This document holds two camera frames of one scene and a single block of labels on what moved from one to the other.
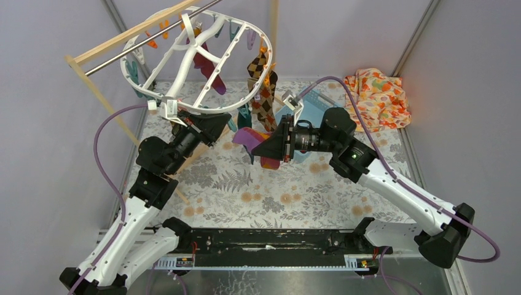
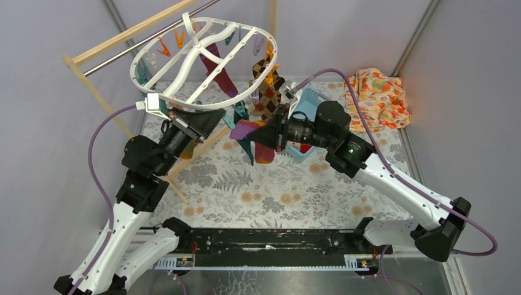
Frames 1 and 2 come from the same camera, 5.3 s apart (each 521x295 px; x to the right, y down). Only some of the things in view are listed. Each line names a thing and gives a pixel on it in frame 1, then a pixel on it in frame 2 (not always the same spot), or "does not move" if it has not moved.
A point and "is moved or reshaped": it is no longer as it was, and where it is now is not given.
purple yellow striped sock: [250, 138] is moved or reshaped
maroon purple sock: [207, 67] → [224, 79]
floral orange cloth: [381, 100] does not move
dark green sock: [244, 117] → [244, 142]
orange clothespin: [152, 43] → [165, 51]
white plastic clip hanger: [198, 59] is moved or reshaped
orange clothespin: [165, 35] → [180, 41]
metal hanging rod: [149, 39] does not move
